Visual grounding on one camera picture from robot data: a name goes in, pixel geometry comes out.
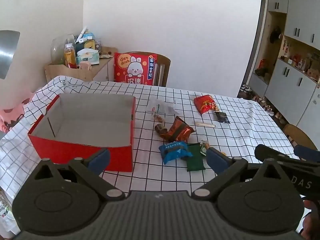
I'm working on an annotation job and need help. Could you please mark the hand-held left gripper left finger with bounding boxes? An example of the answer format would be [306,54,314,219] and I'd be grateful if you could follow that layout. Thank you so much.
[32,148,125,202]

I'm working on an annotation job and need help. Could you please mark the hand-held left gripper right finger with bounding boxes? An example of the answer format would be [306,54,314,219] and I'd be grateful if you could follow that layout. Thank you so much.
[191,147,288,202]

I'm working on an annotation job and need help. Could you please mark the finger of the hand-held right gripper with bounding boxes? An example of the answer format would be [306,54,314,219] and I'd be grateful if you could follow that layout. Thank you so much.
[254,144,300,164]
[294,145,320,162]

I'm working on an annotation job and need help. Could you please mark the egg yolk snack packet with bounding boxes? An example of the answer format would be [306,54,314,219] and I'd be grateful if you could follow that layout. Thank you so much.
[199,140,210,155]

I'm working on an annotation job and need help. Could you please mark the dark green snack packet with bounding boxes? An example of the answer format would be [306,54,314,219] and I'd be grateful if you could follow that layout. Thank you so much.
[186,143,206,172]

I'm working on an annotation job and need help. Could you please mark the red cardboard box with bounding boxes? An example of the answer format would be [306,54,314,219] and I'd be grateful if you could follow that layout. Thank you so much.
[27,93,137,172]

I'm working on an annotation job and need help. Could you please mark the beige stick snack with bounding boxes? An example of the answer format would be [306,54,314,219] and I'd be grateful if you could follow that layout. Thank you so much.
[194,121,216,128]

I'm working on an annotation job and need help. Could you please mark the blue snack packet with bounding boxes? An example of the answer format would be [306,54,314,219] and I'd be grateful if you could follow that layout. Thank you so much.
[159,141,194,165]

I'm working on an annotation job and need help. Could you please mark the black snack packet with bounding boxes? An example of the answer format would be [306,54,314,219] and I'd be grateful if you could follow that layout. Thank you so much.
[215,112,230,124]

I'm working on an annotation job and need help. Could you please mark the orange brown snack packet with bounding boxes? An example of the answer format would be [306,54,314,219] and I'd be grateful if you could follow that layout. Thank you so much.
[160,116,195,142]

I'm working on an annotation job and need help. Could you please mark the red snack packet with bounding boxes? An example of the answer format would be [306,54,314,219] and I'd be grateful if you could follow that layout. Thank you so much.
[193,94,217,115]

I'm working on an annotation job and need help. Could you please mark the clear plastic snack packet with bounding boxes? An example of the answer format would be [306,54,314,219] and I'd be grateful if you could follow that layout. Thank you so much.
[147,99,179,117]

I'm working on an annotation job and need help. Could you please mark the person's right hand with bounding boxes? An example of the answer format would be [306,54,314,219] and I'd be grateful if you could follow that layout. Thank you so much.
[302,200,320,233]

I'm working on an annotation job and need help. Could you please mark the wooden chair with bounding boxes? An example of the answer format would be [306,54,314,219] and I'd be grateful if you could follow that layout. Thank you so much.
[282,124,318,153]
[124,51,171,87]

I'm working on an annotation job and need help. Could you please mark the row of shoes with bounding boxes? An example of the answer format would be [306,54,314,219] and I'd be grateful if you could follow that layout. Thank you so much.
[239,84,284,123]

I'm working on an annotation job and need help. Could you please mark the white checked tablecloth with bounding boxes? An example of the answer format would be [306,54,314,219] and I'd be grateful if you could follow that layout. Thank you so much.
[0,76,300,230]

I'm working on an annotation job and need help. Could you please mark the red rabbit print cushion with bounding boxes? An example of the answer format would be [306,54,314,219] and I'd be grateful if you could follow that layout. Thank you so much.
[114,52,158,87]

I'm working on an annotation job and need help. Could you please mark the light wooden side cabinet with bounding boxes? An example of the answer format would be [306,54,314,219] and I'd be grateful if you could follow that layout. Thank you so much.
[44,46,118,82]

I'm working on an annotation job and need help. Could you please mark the group of shelf ornaments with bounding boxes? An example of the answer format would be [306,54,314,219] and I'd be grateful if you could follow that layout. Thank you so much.
[280,40,320,83]

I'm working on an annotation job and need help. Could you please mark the pale green tissue pack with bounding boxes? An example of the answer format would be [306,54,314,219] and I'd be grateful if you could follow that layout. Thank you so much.
[76,49,100,65]

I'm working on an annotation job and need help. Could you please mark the orange drink bottle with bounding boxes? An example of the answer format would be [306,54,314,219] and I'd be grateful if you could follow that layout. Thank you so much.
[64,43,77,69]

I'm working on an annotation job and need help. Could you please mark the white printed packet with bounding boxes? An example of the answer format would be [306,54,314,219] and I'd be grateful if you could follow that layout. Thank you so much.
[0,192,13,220]

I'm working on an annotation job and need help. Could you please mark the black hanging bag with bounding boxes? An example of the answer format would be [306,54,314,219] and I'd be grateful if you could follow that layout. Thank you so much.
[269,26,282,43]

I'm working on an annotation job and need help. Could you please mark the clear glass jar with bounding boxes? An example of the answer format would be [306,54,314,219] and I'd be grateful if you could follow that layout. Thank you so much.
[50,34,76,65]

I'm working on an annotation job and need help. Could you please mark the silver desk lamp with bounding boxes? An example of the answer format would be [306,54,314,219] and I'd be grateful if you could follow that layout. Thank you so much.
[0,30,20,80]

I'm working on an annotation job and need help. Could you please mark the grey wall cabinet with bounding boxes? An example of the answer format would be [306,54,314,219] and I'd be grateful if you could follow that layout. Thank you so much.
[247,0,320,143]

